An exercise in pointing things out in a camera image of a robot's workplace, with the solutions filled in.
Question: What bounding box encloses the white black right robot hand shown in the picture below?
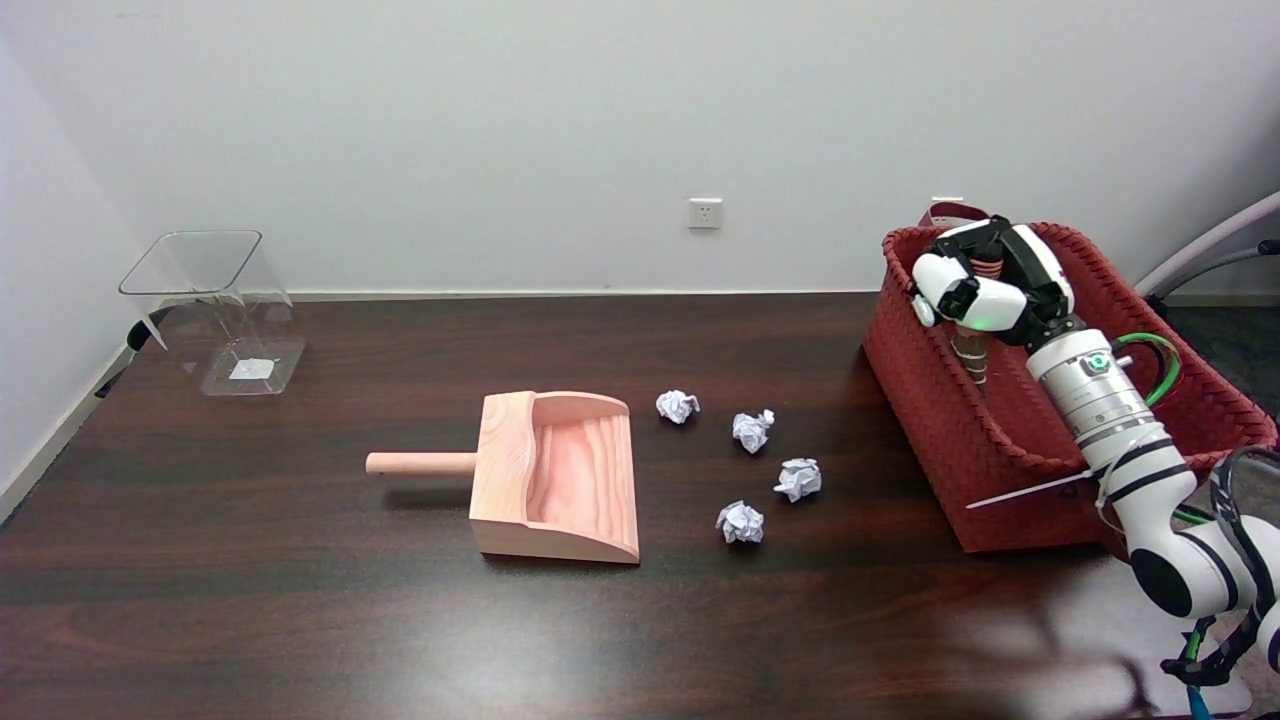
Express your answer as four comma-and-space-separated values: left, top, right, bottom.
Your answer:
909, 215, 1082, 349

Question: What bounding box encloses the straw hand broom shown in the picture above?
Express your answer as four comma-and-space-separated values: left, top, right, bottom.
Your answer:
949, 254, 1005, 387

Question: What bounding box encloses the red-brown woven basket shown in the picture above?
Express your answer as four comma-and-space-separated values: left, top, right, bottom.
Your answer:
862, 203, 1280, 557

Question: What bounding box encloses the wooden dustpan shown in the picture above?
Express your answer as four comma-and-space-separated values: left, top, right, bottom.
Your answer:
365, 390, 641, 565

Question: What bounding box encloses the clear plastic bin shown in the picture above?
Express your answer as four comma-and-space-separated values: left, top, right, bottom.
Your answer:
118, 229, 307, 398

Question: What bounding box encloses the green red robot cable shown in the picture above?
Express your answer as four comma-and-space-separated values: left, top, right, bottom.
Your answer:
1115, 332, 1183, 408

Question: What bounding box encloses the white cable tie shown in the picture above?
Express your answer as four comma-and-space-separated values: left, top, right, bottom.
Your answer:
965, 469, 1101, 511

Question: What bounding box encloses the grey curved chair frame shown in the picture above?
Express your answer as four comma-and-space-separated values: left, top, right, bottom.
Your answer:
1134, 190, 1280, 303

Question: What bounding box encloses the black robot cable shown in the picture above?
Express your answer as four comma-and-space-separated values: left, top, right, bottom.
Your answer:
1160, 445, 1280, 691

